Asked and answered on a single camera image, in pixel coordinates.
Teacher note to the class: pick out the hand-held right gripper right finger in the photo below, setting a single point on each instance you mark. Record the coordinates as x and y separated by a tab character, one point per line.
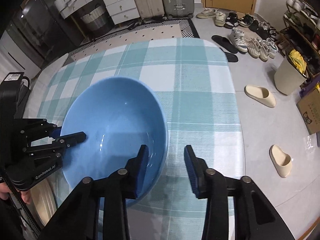
191	170

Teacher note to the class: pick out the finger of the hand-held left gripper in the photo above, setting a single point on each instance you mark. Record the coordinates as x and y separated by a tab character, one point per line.
56	132
75	138

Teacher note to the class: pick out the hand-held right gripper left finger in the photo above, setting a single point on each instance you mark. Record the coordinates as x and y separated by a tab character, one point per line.
142	170

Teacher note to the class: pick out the large cream plate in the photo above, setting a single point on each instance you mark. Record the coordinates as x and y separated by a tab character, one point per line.
54	202

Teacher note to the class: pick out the light blue bowl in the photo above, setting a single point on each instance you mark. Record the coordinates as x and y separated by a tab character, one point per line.
115	110

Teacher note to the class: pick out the person's left hand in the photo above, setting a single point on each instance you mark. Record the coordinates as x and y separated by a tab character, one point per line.
26	197

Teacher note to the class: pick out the marble top coffee table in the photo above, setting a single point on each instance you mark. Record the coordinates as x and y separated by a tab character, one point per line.
53	66

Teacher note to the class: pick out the teal checked tablecloth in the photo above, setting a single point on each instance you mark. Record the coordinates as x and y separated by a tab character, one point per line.
195	92

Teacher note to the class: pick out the white wardrobe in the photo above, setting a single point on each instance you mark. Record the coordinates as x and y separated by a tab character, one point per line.
12	55

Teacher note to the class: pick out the cream slipper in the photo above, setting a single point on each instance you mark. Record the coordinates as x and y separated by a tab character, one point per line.
280	162
260	96

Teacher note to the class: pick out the tall dark glass cabinet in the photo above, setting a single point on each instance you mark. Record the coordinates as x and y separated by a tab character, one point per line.
25	37

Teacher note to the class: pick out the dark grey refrigerator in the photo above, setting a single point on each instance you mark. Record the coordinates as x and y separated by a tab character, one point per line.
57	27

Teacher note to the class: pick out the woven laundry basket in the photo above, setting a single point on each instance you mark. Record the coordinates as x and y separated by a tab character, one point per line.
96	18

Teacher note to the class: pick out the black sandal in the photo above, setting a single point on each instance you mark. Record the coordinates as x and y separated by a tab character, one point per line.
223	43
230	56

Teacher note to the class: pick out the white electric kettle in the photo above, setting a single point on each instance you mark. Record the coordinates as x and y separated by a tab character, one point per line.
61	3

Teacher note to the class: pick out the cardboard box with cat print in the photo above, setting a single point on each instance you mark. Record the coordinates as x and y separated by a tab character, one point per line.
310	112

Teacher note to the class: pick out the cream trash bin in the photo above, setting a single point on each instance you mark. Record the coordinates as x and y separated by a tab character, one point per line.
287	77

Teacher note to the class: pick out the scattered assorted shoes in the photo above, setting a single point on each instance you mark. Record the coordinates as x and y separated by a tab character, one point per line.
255	45

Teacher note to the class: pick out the white vanity desk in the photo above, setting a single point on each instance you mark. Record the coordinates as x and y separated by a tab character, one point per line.
120	2

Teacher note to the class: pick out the yellow plastic bag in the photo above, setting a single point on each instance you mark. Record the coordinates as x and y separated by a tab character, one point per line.
297	62

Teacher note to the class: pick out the bamboo shoe rack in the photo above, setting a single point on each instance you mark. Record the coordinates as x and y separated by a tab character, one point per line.
283	17

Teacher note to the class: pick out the rows of sneakers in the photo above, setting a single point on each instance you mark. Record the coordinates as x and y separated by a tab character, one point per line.
297	2

